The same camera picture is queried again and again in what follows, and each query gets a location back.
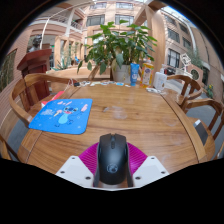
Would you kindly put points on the small black round object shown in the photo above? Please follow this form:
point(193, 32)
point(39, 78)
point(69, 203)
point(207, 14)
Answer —
point(77, 84)

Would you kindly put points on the red paper bag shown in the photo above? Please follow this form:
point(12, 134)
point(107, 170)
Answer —
point(53, 98)

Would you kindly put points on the wooden round-back armchair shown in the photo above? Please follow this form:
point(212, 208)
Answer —
point(94, 71)
point(188, 82)
point(20, 108)
point(203, 103)
point(4, 150)

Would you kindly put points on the red-brown wooden pedestal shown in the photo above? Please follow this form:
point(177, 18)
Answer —
point(35, 61)

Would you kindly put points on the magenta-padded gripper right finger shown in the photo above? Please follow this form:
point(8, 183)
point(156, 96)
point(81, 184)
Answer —
point(150, 170)

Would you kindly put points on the white pump bottle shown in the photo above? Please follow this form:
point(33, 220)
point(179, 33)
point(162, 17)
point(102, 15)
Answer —
point(160, 80)

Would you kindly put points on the dark flat device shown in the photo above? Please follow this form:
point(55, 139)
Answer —
point(200, 131)

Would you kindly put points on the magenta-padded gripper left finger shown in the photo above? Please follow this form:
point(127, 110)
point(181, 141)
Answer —
point(75, 170)

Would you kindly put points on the white outdoor sculpture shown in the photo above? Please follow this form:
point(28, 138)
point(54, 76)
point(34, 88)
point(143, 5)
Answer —
point(185, 63)

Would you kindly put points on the black computer mouse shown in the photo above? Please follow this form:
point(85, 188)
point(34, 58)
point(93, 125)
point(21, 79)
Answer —
point(112, 160)

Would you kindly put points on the yellow liquid bottle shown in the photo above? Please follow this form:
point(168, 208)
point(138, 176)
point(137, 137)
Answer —
point(147, 75)

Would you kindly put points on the blue cartoon print mouse pad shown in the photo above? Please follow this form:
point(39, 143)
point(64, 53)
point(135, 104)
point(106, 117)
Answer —
point(60, 116)

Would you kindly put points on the blue squeeze tube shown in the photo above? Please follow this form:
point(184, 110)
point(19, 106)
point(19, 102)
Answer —
point(134, 75)

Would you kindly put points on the white plastic packet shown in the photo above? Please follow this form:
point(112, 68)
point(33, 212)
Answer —
point(152, 90)

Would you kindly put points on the dark bust statue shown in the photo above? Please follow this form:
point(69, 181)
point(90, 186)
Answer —
point(35, 43)

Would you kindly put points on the green potted plant, white pot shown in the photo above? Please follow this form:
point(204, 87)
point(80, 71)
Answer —
point(116, 43)

